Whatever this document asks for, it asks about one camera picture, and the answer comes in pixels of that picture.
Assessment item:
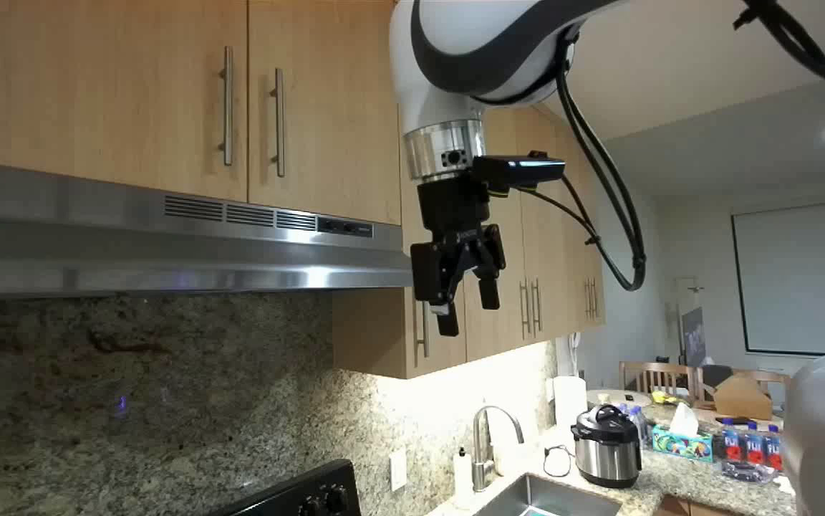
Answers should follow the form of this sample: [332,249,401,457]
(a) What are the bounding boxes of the green tissue box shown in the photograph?
[647,400,719,466]

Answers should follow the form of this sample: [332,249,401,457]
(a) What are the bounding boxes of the white soap bottle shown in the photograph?
[454,443,477,502]

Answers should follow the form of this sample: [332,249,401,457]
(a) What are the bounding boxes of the steel bar door handle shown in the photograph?
[414,302,434,364]
[217,43,242,169]
[269,67,292,181]
[581,275,604,322]

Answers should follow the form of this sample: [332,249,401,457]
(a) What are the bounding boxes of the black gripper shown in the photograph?
[411,176,511,340]

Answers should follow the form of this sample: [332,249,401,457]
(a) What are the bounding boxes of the wood cabinet side panel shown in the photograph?
[329,285,414,383]

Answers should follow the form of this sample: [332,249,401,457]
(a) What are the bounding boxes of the stainless steel range hood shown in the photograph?
[0,155,418,302]

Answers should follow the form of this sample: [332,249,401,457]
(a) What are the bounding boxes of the white paper towel roll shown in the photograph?
[551,373,590,436]

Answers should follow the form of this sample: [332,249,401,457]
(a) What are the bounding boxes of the steel kitchen faucet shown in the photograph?
[471,403,531,494]

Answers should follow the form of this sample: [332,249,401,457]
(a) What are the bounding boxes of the steel kitchen sink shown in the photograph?
[474,472,624,516]

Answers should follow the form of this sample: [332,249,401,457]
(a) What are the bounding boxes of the white wall board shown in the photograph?
[729,195,825,358]

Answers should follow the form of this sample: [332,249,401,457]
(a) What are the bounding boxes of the plastic water bottle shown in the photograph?
[717,419,746,482]
[762,423,787,480]
[739,423,769,482]

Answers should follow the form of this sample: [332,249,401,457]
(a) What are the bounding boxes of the black coiled cord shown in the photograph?
[540,443,577,482]

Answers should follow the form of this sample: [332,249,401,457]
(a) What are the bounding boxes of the black camera cable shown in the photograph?
[511,67,651,297]

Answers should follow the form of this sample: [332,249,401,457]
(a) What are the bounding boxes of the steel black pressure cooker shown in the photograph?
[568,403,646,490]

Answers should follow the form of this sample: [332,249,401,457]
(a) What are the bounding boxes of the black stove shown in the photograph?
[204,459,365,516]

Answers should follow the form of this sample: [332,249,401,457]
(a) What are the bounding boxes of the dark upright panel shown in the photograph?
[676,304,711,370]

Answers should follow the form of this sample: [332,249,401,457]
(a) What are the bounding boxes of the wooden chair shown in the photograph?
[620,358,713,408]

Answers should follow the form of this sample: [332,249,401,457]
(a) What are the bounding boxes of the white wall outlet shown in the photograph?
[386,447,411,494]

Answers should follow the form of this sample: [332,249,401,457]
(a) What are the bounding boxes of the light wood cabinet door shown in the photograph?
[246,0,408,229]
[0,0,253,208]

